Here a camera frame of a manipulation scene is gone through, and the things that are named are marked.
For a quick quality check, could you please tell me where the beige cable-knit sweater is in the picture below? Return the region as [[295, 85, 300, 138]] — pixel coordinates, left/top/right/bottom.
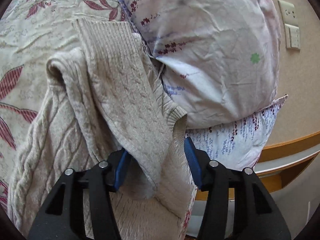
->
[[8, 17, 195, 239]]

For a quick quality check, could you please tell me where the lavender print lower pillow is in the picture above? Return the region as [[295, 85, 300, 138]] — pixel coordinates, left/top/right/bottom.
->
[[185, 95, 288, 170]]

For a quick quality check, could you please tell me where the pink floral top pillow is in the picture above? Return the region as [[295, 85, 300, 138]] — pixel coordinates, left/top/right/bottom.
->
[[119, 0, 281, 129]]

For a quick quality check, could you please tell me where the floral bed sheet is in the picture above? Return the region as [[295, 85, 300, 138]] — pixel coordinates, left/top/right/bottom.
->
[[1, 0, 125, 207]]

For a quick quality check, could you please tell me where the wooden bed frame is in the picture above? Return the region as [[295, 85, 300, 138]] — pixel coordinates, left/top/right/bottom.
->
[[195, 130, 320, 201]]

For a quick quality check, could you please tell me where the white wall switch panel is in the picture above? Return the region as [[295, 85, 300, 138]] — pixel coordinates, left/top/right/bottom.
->
[[284, 24, 300, 50]]

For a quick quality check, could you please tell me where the white wall socket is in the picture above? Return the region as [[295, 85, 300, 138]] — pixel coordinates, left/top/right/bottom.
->
[[278, 0, 298, 27]]

